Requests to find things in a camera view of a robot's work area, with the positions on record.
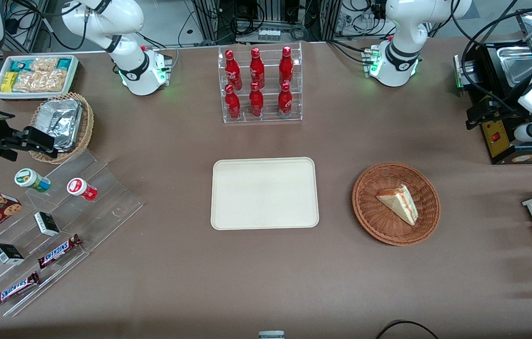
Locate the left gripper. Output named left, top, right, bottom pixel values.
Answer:
left=465, top=96, right=529, bottom=131

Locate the triangular sandwich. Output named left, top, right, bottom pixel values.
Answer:
left=376, top=184, right=419, bottom=226

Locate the silver foil tray stack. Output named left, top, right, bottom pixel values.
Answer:
left=35, top=99, right=83, bottom=152

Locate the light tan wicker basket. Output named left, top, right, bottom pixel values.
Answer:
left=29, top=92, right=95, bottom=165

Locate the brown wicker basket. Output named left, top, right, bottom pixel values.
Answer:
left=352, top=162, right=441, bottom=247

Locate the cream plastic tray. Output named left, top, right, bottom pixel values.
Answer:
left=211, top=157, right=319, bottom=231

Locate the green lid yogurt cup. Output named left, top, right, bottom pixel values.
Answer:
left=15, top=168, right=51, bottom=193

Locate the black countertop machine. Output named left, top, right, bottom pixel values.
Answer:
left=453, top=40, right=532, bottom=165

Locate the steel pan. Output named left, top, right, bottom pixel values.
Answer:
left=496, top=45, right=532, bottom=86

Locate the yellow snack pack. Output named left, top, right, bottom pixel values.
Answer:
left=1, top=72, right=19, bottom=93

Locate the large clear cracker bag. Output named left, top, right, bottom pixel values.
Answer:
left=13, top=70, right=67, bottom=93

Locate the red lid yogurt cup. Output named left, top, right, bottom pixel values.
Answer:
left=67, top=178, right=98, bottom=202

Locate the small clear cracker bag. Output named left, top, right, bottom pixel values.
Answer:
left=30, top=57, right=59, bottom=72

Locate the small black carton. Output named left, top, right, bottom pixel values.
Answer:
left=34, top=211, right=60, bottom=237
left=0, top=243, right=25, bottom=265

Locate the clear acrylic stepped display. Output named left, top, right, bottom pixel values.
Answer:
left=0, top=148, right=145, bottom=317

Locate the Snickers chocolate bar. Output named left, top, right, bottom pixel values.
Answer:
left=0, top=272, right=41, bottom=308
left=37, top=234, right=82, bottom=269

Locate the red cola bottle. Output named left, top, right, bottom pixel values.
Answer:
left=278, top=81, right=293, bottom=118
left=225, top=85, right=241, bottom=120
left=279, top=46, right=294, bottom=88
left=225, top=49, right=242, bottom=90
left=249, top=82, right=264, bottom=118
left=250, top=48, right=265, bottom=89

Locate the clear acrylic bottle rack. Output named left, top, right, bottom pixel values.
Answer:
left=218, top=41, right=303, bottom=124

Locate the aluminium frame post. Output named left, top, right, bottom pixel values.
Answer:
left=321, top=0, right=342, bottom=42
left=202, top=0, right=220, bottom=42

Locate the black floor cable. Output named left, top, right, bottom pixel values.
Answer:
left=375, top=320, right=440, bottom=339

